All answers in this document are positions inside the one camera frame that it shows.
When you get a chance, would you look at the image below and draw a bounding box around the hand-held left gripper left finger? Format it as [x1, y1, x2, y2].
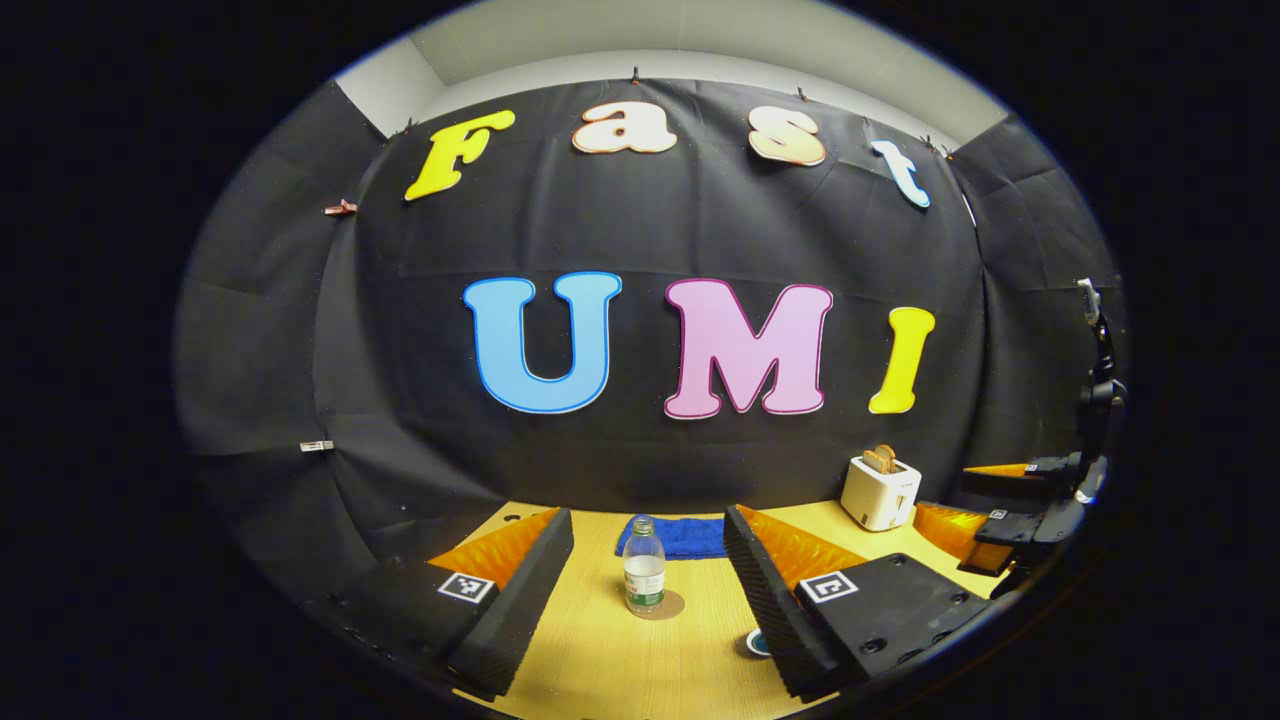
[330, 507, 576, 701]

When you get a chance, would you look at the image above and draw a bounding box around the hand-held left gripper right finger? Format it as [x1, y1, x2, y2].
[722, 503, 1001, 701]

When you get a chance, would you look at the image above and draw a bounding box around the round brown coaster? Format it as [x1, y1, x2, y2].
[628, 588, 686, 621]

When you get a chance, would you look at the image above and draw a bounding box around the clear plastic water bottle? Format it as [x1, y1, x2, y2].
[622, 515, 667, 616]

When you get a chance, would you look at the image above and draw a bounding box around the white toaster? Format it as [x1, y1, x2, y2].
[840, 455, 923, 532]

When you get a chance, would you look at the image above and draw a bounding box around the folded blue towel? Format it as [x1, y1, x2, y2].
[615, 515, 728, 561]

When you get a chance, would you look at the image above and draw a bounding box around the black backdrop cloth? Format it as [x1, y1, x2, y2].
[175, 78, 1126, 601]

